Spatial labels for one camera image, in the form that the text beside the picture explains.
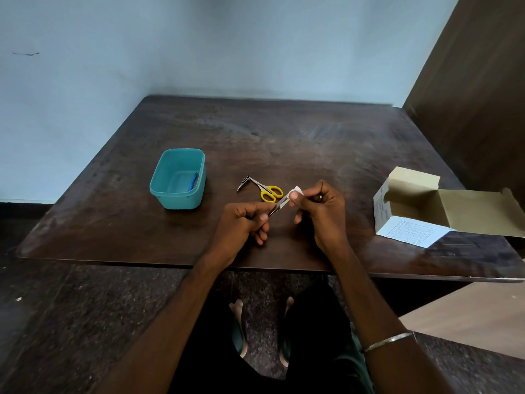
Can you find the person's right forearm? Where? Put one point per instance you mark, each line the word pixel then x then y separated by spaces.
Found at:
pixel 377 315

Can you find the white wipe pad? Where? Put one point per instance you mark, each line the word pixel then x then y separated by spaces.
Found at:
pixel 298 190

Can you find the blue tools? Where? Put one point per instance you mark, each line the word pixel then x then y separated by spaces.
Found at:
pixel 281 205

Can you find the person's left foot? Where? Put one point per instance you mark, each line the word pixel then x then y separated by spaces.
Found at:
pixel 237 311

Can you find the beige board surface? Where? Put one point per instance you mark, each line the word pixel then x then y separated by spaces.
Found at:
pixel 471 320

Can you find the white cardboard box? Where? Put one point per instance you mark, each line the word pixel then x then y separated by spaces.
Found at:
pixel 410 233

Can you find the person's right hand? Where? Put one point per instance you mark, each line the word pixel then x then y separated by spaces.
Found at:
pixel 328 221

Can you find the person's right foot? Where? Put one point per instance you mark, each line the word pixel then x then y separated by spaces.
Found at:
pixel 286 352

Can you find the person's left hand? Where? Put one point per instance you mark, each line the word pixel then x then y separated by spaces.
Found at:
pixel 238 229

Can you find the blue-handled small tool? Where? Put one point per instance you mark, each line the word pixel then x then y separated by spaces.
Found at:
pixel 192 181

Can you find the small black metal tool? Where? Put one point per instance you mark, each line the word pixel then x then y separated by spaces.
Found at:
pixel 243 183

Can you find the brown wooden cabinet panel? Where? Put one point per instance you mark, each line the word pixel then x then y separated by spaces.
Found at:
pixel 484 102

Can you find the person's foot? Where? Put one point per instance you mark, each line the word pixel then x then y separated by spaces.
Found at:
pixel 237 311
pixel 286 352

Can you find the person's left forearm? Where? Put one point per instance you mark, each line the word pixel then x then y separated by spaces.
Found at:
pixel 164 336

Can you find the teal plastic container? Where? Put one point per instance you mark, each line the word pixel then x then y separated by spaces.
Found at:
pixel 174 180

